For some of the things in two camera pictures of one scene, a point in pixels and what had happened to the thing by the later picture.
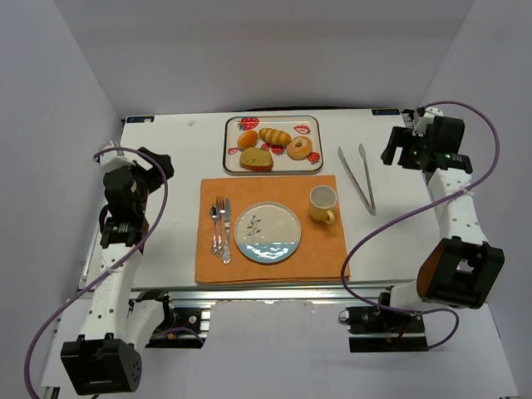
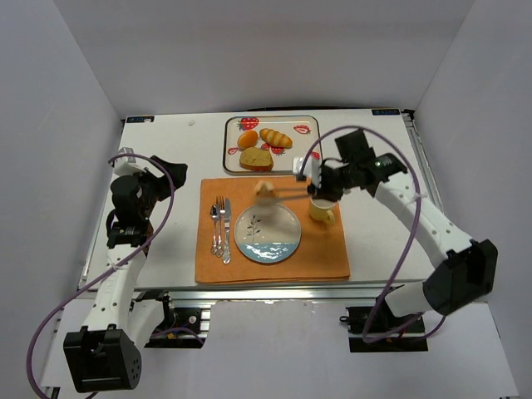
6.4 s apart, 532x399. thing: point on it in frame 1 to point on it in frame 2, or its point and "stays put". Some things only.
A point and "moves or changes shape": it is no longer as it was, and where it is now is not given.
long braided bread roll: [274, 135] stays put
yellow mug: [322, 200] stays put
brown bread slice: [256, 159] stays put
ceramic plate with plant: [268, 232] stays put
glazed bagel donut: [298, 148] to [265, 189]
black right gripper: [399, 145] to [325, 185]
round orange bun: [247, 139] stays put
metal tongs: [371, 207] moves or changes shape
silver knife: [227, 253] stays put
